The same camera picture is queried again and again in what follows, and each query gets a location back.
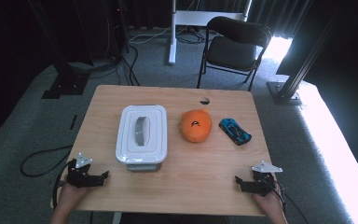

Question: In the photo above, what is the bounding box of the white lid with grey handle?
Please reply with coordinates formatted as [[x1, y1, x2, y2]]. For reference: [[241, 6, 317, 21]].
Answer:
[[115, 104, 169, 165]]

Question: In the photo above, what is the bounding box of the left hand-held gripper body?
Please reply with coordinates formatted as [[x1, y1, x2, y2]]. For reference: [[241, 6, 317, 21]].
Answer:
[[66, 152, 101, 189]]

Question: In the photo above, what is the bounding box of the hand-held gripper cable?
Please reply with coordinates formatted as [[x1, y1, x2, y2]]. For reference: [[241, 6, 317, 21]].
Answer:
[[271, 178, 310, 224], [51, 160, 76, 210]]

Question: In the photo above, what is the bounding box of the person's left hand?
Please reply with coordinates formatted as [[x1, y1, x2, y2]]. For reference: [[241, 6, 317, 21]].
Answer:
[[56, 182, 91, 214]]

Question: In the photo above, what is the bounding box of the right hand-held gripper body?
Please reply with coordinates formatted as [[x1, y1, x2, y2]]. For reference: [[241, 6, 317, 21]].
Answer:
[[246, 161, 283, 198]]

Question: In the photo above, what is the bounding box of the white desk frame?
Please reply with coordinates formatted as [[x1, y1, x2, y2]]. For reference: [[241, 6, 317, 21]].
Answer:
[[168, 0, 253, 66]]

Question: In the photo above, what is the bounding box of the person's right hand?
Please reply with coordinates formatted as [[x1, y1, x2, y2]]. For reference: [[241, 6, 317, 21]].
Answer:
[[252, 189, 284, 217]]

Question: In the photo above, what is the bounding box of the black floor cable bundle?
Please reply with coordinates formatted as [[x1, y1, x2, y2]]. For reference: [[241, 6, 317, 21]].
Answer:
[[68, 45, 142, 87]]

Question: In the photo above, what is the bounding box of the black folding chair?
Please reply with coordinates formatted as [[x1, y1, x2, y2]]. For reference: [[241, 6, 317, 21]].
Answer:
[[196, 15, 274, 92]]

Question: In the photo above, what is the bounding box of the dark curtain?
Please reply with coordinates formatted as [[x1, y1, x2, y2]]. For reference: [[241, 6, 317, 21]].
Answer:
[[246, 0, 313, 40], [275, 0, 358, 191]]

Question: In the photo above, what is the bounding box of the black tape strip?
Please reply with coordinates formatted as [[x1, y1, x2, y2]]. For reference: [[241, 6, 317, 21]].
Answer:
[[69, 114, 79, 132]]

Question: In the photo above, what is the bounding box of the blue toy car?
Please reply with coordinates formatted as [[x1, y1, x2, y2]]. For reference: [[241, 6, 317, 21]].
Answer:
[[218, 117, 253, 147]]

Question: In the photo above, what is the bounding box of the white floor cable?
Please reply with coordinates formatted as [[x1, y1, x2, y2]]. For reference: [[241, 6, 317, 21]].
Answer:
[[128, 25, 172, 45]]

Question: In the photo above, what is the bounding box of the black looped floor cable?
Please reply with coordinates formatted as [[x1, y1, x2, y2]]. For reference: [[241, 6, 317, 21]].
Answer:
[[20, 144, 75, 178]]

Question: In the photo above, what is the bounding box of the black metal stand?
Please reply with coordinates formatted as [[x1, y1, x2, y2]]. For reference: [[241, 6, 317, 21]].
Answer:
[[266, 0, 347, 106], [27, 0, 91, 100]]

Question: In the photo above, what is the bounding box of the black equipment rack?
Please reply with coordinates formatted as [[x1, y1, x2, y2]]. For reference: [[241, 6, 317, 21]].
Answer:
[[71, 0, 131, 67]]

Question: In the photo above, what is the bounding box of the left hand-held gripper cable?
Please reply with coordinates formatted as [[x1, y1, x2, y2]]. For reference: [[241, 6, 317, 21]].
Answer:
[[51, 160, 76, 210]]

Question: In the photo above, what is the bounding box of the clear storage box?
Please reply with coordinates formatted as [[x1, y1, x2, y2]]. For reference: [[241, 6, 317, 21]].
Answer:
[[125, 161, 163, 173]]

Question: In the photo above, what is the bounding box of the right hand-held gripper cable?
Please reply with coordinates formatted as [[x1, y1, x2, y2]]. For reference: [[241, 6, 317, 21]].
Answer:
[[271, 178, 310, 224]]

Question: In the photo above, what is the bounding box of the orange plush toy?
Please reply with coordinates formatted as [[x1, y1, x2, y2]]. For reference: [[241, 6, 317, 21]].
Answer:
[[179, 107, 213, 144]]

